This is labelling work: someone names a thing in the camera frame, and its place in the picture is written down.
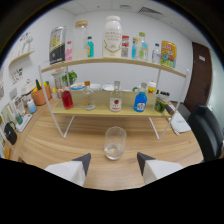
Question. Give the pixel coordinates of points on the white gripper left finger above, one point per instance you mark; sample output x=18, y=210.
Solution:
x=68, y=170

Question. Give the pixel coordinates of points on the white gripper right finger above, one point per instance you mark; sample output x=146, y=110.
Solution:
x=158, y=169

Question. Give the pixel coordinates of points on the glass jar of limes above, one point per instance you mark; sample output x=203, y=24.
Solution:
x=161, y=104

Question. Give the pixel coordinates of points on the clear bottle white cap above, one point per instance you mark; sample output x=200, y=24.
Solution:
x=115, y=100

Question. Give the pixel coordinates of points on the green cup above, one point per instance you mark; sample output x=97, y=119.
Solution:
x=19, y=119

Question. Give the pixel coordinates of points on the clear drinking glass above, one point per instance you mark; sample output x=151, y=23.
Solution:
x=115, y=145

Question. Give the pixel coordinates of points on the white notebook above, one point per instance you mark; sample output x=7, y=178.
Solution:
x=179, y=124

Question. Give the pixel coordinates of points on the black chair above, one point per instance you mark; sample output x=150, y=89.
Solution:
x=208, y=131

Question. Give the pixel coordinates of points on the white tray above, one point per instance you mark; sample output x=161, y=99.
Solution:
x=24, y=124

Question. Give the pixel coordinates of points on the black kettle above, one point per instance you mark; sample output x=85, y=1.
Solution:
x=10, y=134

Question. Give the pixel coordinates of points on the two-tier wooden shelf rack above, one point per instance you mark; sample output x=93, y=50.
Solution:
x=126, y=107

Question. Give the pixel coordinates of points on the red liquid bottle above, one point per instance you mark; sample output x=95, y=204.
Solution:
x=67, y=100

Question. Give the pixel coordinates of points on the blue liquid bottle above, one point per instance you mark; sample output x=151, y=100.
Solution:
x=140, y=101

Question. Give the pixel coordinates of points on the clear bottle orange cap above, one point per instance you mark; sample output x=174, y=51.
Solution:
x=88, y=100

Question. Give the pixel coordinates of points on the pale blue squat bottle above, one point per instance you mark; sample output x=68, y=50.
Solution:
x=32, y=106

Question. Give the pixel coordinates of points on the green mug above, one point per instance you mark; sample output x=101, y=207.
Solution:
x=136, y=89

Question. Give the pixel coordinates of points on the colourful rimmed bowl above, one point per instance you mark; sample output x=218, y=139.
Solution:
x=77, y=87

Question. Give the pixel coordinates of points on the white bowl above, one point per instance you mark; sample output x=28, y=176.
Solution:
x=95, y=87
x=107, y=87

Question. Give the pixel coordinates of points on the green vegetable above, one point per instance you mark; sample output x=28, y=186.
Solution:
x=38, y=85

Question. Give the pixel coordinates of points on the white kitchen appliance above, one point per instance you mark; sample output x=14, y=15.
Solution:
x=28, y=87

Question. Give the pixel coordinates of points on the green potted plant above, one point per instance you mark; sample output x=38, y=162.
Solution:
x=70, y=77

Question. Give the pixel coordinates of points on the brown door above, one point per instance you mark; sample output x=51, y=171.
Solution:
x=200, y=76

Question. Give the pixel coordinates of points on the small clear bottle blue cap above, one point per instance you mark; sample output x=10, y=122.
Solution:
x=156, y=55

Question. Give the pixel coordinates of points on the yellow cartoon print can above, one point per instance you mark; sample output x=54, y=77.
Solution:
x=168, y=54

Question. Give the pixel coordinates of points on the pink liquid bottle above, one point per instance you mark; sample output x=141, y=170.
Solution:
x=68, y=52

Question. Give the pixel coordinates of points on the clear bottle green cap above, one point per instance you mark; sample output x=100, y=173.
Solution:
x=143, y=50

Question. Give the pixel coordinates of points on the light blue slim bottle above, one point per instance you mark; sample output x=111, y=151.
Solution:
x=134, y=50

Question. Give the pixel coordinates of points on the teal liquid bottle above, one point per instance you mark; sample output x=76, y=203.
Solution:
x=90, y=48

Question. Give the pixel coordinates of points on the red poster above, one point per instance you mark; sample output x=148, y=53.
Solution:
x=125, y=46

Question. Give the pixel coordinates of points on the tall glass jar cork lid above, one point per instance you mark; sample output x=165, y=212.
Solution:
x=80, y=41

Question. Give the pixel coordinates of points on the white vase with flowers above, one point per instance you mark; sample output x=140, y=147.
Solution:
x=26, y=42

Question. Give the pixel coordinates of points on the large white milk bottle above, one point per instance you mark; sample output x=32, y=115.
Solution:
x=112, y=38

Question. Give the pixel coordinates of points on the ceiling air vent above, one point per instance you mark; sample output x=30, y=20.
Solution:
x=150, y=10

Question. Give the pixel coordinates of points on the long wooden wall shelf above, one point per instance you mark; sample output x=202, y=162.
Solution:
x=20, y=57

